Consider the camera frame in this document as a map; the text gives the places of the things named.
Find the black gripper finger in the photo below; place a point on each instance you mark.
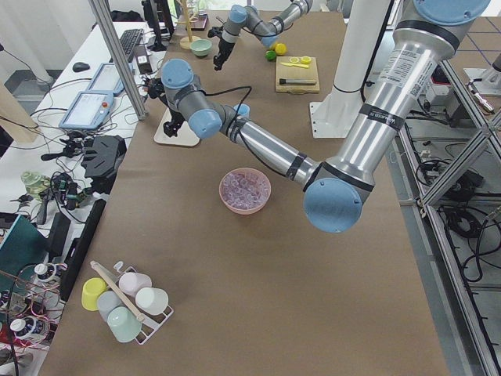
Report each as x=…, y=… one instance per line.
x=169, y=129
x=218, y=61
x=176, y=129

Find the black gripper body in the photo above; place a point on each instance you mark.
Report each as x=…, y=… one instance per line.
x=174, y=116
x=224, y=46

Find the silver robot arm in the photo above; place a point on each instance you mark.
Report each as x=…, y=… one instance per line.
x=428, y=33
x=247, y=17

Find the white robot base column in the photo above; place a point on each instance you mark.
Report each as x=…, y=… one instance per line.
x=344, y=78

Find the wooden cup stand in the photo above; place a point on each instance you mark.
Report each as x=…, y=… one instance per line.
x=190, y=38

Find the light blue plastic cup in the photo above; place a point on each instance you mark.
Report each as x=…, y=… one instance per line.
x=242, y=110

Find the clear ice cubes pile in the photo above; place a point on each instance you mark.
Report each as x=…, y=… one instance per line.
x=244, y=190

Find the pink plastic cup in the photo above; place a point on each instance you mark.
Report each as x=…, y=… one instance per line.
x=131, y=283

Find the white plastic cup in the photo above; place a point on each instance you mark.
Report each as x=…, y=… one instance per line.
x=152, y=300

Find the yellow plastic cup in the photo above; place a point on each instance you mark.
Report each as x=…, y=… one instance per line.
x=91, y=290

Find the grey plastic cup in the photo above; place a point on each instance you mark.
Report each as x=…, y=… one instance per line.
x=107, y=302

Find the mint plastic cup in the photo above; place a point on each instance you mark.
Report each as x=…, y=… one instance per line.
x=123, y=324

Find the cream rabbit tray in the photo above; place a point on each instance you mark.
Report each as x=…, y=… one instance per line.
x=186, y=137

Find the mint green bowl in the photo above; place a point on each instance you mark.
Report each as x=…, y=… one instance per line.
x=201, y=47

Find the green lime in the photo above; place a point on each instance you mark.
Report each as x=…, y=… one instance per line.
x=270, y=55

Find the far teach pendant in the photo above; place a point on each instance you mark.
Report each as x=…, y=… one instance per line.
x=106, y=78

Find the teach pendant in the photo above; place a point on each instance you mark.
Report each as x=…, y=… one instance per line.
x=88, y=110
x=106, y=78

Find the black keyboard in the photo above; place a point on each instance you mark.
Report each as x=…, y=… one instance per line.
x=129, y=40

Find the yellow lemon inner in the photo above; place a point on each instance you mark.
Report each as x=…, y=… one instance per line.
x=280, y=49

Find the wooden cutting board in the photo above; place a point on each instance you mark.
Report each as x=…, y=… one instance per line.
x=296, y=73

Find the yellow plastic knife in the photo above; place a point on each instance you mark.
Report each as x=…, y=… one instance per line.
x=299, y=65

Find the near teach pendant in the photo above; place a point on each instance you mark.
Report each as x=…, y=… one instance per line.
x=88, y=110

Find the black computer mouse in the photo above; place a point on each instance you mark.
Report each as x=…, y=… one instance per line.
x=80, y=67

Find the pink bowl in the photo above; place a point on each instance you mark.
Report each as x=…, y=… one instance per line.
x=244, y=205

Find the black gripper mount part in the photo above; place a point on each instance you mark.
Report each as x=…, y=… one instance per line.
x=102, y=158

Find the aluminium frame post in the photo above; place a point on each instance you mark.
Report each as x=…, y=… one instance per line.
x=106, y=25

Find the wooden rack handle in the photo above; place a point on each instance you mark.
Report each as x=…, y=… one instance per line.
x=108, y=277

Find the white wire cup rack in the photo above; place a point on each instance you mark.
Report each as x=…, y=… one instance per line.
x=152, y=323

